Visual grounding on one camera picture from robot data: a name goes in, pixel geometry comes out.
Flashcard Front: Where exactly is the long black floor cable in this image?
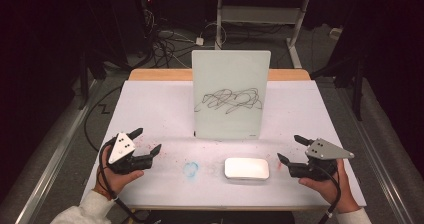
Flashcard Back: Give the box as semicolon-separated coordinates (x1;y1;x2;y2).
83;85;123;152

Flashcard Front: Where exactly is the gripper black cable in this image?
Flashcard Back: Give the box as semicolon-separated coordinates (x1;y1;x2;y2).
98;140;149;224
311;162;342;224

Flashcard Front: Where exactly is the black metal stand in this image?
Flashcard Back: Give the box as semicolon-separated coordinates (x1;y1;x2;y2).
77;48;108;111
311;50;365;122

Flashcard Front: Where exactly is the small whiteboard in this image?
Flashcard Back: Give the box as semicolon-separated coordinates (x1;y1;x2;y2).
191;49;272;141

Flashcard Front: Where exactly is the silver floor rail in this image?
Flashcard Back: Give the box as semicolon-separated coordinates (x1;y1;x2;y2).
14;79;102;224
334;83;416;224

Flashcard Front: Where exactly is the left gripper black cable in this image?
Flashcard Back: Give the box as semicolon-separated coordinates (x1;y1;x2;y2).
98;140;149;224

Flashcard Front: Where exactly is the white metal desk frame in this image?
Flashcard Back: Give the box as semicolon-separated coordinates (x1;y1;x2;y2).
199;0;355;69

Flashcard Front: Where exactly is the white board eraser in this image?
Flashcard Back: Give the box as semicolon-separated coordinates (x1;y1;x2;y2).
223;156;271;181

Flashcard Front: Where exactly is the person's left hand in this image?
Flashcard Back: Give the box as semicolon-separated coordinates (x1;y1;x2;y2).
94;145;145;196

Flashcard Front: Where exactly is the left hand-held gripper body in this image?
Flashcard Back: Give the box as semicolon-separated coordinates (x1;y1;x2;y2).
107;132;154;176

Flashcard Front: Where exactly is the small white box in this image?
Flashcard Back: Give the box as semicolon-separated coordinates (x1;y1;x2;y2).
329;27;344;41

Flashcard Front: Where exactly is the person's right hand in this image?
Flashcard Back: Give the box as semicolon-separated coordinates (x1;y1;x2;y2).
297;158;362;215

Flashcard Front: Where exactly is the tangle of floor cables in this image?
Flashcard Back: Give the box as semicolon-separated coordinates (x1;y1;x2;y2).
141;0;201;69

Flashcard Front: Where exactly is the white table cover sheet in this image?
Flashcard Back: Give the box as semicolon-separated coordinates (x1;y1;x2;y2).
80;79;367;208

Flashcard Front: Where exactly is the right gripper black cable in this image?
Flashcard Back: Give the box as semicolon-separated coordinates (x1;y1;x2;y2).
311;162;342;224

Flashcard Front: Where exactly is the wooden table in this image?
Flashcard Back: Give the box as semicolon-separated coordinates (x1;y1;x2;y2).
127;68;328;212

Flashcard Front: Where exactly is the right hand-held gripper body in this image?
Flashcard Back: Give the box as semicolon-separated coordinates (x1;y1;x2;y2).
287;137;356;182

